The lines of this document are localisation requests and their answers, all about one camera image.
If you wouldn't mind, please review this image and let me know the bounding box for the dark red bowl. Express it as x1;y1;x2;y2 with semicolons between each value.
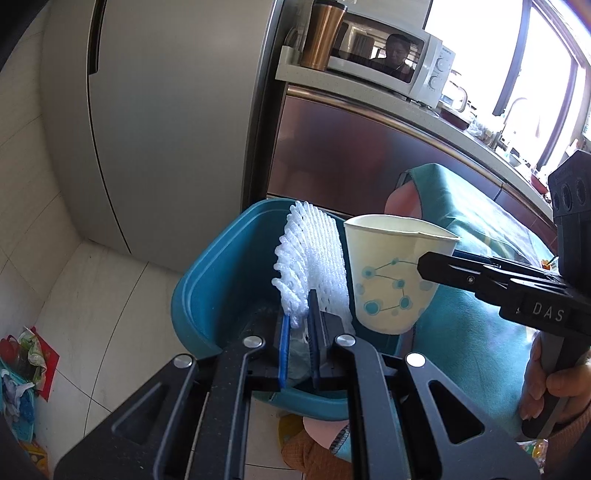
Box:
438;108;472;128

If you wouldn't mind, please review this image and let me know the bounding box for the person's right hand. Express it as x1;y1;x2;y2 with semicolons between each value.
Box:
519;340;591;422

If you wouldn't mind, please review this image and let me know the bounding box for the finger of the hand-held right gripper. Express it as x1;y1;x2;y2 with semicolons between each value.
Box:
454;248;562;288
417;251;570;332

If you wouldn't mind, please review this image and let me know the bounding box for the red paper packet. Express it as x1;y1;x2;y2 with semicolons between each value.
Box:
28;327;61;400

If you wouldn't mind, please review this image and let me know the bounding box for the orange knitted cloth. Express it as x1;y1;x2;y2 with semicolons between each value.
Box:
281;427;368;480

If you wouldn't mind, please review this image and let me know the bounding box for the copper travel tumbler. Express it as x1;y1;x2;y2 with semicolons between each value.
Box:
300;0;348;71

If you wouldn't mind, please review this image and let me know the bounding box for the white microwave oven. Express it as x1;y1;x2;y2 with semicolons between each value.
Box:
325;11;458;107

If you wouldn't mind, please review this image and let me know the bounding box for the kitchen window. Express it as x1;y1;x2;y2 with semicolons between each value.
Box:
424;0;591;155

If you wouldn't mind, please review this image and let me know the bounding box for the white dotted paper cup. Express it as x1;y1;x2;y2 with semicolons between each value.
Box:
343;214;461;336

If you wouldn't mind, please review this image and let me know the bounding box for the glass kettle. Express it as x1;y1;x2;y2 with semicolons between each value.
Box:
441;69;470;112

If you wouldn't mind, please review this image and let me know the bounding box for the metal kitchen faucet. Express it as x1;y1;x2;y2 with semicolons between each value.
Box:
491;97;530;149

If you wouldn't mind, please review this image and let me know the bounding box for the teal patterned tablecloth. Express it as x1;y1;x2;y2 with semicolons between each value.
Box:
335;164;561;462

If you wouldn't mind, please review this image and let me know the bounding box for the grey refrigerator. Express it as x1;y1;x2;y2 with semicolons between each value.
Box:
41;0;288;274

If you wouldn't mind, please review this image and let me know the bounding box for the blue plastic bin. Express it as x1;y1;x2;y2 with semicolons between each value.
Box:
171;198;402;422

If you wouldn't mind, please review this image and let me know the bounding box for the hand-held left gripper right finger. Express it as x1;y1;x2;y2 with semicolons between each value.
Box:
308;290;539;480

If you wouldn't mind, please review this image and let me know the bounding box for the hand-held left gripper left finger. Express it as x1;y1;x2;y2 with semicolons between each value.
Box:
54;315;291;480

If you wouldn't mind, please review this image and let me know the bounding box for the blue plastic tray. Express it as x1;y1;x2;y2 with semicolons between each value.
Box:
0;369;38;445

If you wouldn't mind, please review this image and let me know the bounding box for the kitchen counter with cabinets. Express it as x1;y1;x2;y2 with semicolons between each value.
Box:
265;65;561;250

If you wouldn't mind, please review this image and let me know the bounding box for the white foam fruit net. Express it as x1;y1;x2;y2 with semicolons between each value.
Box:
273;199;354;324

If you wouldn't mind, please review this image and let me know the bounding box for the colourful plastic bag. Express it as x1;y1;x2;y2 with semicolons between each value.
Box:
0;329;48;385

